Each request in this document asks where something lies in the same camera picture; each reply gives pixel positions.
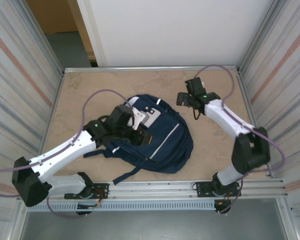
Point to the navy blue backpack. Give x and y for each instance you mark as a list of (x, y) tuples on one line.
[(170, 150)]

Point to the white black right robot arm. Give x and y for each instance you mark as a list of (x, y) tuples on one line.
[(222, 117)]

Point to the brown wooden door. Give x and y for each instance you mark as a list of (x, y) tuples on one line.
[(55, 15)]

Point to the long aluminium mounting rail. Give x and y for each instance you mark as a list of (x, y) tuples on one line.
[(152, 187)]

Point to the aluminium table edge rail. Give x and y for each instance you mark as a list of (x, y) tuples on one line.
[(140, 68)]

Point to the aluminium table side rail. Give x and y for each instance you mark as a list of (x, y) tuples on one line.
[(56, 100), (247, 100)]

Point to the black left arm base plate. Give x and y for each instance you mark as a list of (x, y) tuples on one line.
[(102, 187)]

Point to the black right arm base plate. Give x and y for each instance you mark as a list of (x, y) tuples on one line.
[(202, 187)]

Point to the aluminium frame post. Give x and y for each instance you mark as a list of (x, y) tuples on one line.
[(257, 37)]

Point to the white door frame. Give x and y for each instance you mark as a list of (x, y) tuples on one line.
[(90, 25)]

